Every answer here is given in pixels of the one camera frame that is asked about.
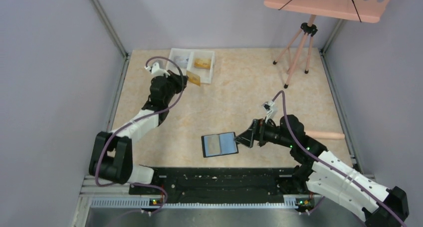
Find pink perforated board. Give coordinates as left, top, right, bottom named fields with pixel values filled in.
left=264, top=0, right=390, bottom=23

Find pink cylinder rod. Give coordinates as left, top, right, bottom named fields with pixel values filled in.
left=305, top=130, right=345, bottom=140

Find pink tripod stand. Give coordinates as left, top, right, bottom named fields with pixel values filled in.
left=272, top=14, right=318, bottom=89

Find white two-compartment tray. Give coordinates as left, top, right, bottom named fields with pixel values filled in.
left=169, top=48, right=215, bottom=84

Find orange card in tray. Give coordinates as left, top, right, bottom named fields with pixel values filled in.
left=194, top=58, right=212, bottom=69

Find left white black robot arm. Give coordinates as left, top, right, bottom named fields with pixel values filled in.
left=88, top=71, right=188, bottom=184

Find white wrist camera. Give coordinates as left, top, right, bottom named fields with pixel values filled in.
left=145, top=61, right=170, bottom=77
left=262, top=101, right=278, bottom=119

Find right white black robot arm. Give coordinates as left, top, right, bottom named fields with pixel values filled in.
left=235, top=115, right=410, bottom=227

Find silver card in tray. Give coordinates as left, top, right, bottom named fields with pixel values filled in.
left=174, top=56, right=189, bottom=68

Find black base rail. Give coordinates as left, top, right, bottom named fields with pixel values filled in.
left=129, top=167, right=318, bottom=208

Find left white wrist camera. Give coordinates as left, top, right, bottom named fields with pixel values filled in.
left=145, top=61, right=170, bottom=77

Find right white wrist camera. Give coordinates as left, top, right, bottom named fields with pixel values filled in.
left=262, top=101, right=278, bottom=119

